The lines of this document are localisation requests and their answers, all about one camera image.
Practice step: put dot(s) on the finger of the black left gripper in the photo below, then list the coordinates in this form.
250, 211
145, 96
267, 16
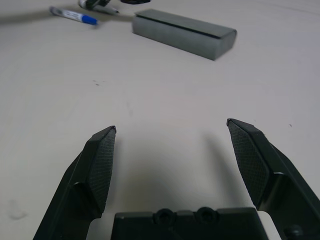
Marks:
100, 2

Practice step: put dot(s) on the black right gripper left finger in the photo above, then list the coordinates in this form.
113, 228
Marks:
80, 180

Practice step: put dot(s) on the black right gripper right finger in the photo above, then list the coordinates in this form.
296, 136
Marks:
275, 175

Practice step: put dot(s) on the black tip whiteboard marker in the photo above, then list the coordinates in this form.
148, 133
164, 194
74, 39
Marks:
107, 9

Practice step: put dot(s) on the blue capped whiteboard marker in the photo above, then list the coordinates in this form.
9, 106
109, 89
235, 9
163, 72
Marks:
72, 15

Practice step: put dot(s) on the grey glasses case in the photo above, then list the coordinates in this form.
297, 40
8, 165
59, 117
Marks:
180, 35

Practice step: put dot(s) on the black plastic cup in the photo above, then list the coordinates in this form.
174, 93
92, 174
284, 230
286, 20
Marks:
135, 1

